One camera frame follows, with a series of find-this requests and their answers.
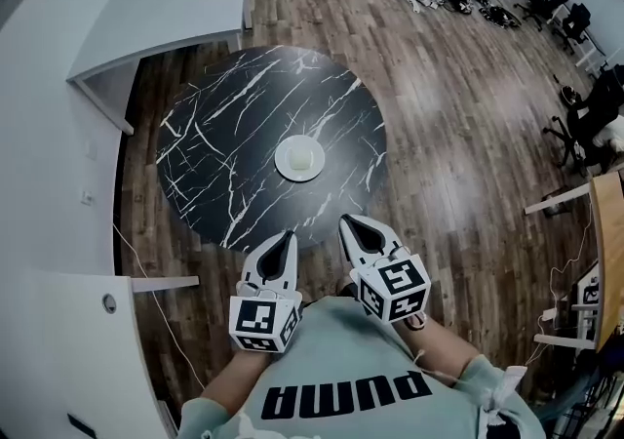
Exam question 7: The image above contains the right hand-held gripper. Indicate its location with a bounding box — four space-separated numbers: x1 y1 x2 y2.
337 213 431 326

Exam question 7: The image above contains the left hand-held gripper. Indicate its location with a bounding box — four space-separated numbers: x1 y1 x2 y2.
228 230 304 355

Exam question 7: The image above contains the white round plate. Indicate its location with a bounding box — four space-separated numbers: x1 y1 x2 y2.
274 134 327 182

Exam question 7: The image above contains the pale white dough ball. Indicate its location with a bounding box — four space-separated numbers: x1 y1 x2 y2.
287 143 313 171

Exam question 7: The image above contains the person's left forearm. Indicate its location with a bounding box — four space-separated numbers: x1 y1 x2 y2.
197 346 274 417

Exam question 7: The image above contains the person's right forearm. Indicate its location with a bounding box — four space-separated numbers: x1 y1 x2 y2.
397 317 482 387

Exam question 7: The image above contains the round black marble table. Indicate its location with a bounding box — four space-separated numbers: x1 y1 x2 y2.
154 45 389 253

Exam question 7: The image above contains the person's pale green shirt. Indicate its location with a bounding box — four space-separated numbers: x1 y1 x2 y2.
177 295 547 439

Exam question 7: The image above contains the white metal rack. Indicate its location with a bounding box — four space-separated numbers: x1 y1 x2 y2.
533 302 601 350

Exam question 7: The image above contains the white patterned box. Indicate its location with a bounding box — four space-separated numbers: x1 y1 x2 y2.
569 260 604 331

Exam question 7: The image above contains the white desk with round grommet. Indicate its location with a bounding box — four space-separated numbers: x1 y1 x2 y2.
0 268 201 439

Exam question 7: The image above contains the light wooden desk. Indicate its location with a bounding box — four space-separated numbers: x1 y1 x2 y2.
587 171 624 355

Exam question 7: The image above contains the black desk socket panel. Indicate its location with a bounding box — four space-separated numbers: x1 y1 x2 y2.
67 412 97 439

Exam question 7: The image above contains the blue grey office chair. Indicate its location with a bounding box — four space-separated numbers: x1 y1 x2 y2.
533 363 624 439

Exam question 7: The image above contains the white desk with glass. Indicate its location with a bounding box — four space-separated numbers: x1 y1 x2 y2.
65 0 254 136

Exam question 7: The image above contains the black office chair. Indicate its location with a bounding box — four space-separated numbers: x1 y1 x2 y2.
514 0 572 31
553 2 594 56

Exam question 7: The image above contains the long white floor cable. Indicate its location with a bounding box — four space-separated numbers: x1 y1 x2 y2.
112 224 206 389

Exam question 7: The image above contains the thin white floor cable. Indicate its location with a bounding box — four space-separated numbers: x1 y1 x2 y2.
526 212 594 365

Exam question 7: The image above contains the white desk leg frame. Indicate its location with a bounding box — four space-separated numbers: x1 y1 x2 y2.
524 181 592 217

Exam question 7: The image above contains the white cloth arm strap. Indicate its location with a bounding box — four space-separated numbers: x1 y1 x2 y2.
480 366 527 428

